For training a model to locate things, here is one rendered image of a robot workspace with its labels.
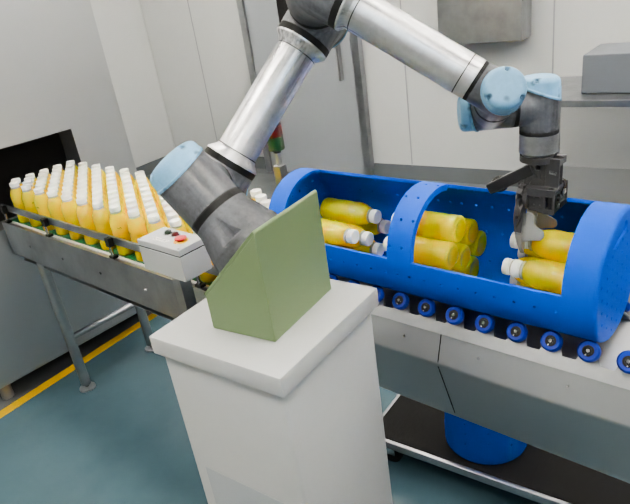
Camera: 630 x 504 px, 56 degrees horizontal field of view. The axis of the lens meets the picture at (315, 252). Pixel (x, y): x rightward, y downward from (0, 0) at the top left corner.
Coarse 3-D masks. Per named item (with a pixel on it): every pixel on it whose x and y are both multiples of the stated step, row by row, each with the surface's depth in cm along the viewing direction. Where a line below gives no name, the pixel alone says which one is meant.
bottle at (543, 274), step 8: (528, 264) 125; (536, 264) 123; (544, 264) 122; (552, 264) 122; (560, 264) 121; (520, 272) 126; (528, 272) 124; (536, 272) 123; (544, 272) 122; (552, 272) 121; (560, 272) 120; (528, 280) 124; (536, 280) 123; (544, 280) 122; (552, 280) 120; (560, 280) 119; (536, 288) 124; (544, 288) 123; (552, 288) 121; (560, 288) 120
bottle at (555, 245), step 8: (544, 232) 125; (552, 232) 124; (560, 232) 123; (568, 232) 123; (544, 240) 124; (552, 240) 123; (560, 240) 122; (568, 240) 121; (536, 248) 125; (544, 248) 124; (552, 248) 123; (560, 248) 122; (568, 248) 121; (544, 256) 125; (552, 256) 123; (560, 256) 122
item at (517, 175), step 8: (520, 168) 122; (528, 168) 120; (496, 176) 128; (504, 176) 125; (512, 176) 124; (520, 176) 122; (528, 176) 121; (488, 184) 128; (496, 184) 127; (504, 184) 126; (512, 184) 124
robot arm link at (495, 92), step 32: (288, 0) 110; (320, 0) 104; (352, 0) 103; (384, 0) 104; (352, 32) 107; (384, 32) 103; (416, 32) 102; (416, 64) 104; (448, 64) 102; (480, 64) 101; (480, 96) 102; (512, 96) 99
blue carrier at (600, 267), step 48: (288, 192) 161; (336, 192) 180; (384, 192) 167; (432, 192) 138; (480, 192) 142; (576, 240) 113; (624, 240) 118; (432, 288) 136; (480, 288) 126; (528, 288) 119; (576, 288) 112; (624, 288) 125; (576, 336) 121
